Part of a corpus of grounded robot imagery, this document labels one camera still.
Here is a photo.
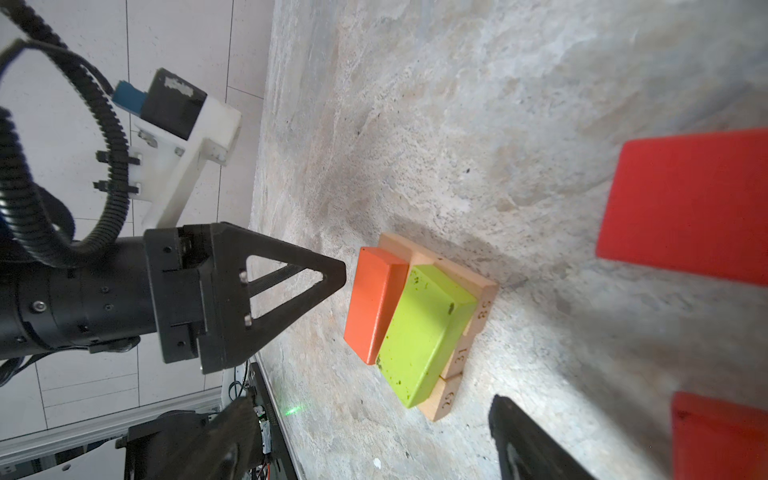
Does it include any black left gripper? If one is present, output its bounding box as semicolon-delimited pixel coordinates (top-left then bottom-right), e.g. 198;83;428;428
1;222;347;374

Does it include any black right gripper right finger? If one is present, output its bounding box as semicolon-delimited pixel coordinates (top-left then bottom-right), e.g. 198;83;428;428
488;395;594;480

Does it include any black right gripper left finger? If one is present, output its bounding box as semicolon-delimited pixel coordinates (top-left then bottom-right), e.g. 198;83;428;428
122;397;264;479

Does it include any orange wood block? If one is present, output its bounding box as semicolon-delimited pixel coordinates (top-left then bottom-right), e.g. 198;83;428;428
343;247;409;365

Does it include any green wood block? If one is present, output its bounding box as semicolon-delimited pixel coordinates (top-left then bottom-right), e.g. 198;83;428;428
375;265;478;409

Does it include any red arch wood block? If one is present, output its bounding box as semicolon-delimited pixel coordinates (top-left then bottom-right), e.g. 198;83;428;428
596;128;767;286

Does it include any red wood cube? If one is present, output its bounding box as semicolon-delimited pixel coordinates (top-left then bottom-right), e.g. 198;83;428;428
671;391;767;479

